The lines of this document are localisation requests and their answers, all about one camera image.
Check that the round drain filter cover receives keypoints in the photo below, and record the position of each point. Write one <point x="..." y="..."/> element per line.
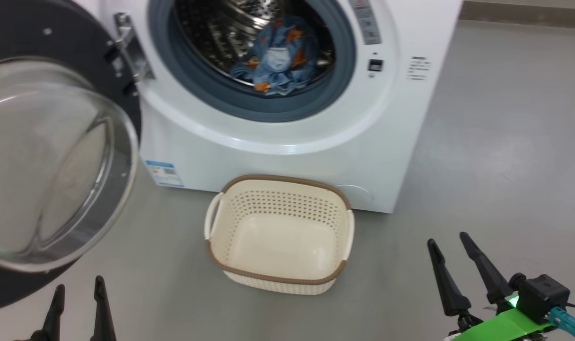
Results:
<point x="360" y="196"/>

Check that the silver door hinge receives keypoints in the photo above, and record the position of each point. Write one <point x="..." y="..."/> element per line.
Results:
<point x="133" y="52"/>

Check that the blue energy label sticker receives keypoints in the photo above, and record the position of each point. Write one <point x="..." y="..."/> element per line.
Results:
<point x="164" y="174"/>

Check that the white front-load washing machine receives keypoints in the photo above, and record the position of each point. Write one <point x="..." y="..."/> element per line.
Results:
<point x="386" y="142"/>

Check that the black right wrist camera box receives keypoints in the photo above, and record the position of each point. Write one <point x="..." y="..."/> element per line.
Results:
<point x="543" y="296"/>

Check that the small printed text sticker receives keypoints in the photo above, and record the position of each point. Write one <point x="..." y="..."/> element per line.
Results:
<point x="418" y="68"/>

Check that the black door lock slot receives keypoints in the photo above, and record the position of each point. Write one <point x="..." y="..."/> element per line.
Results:
<point x="375" y="65"/>

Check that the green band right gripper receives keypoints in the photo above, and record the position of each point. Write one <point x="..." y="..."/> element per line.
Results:
<point x="505" y="329"/>

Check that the grey warning label strip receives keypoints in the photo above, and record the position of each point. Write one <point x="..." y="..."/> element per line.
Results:
<point x="365" y="21"/>

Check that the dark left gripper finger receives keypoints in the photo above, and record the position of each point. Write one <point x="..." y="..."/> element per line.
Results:
<point x="102" y="322"/>
<point x="53" y="322"/>

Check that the stainless steel washer drum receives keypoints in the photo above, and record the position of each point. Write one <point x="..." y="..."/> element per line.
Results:
<point x="207" y="38"/>

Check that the cream perforated laundry basket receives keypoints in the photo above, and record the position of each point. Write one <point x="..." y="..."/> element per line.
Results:
<point x="278" y="246"/>

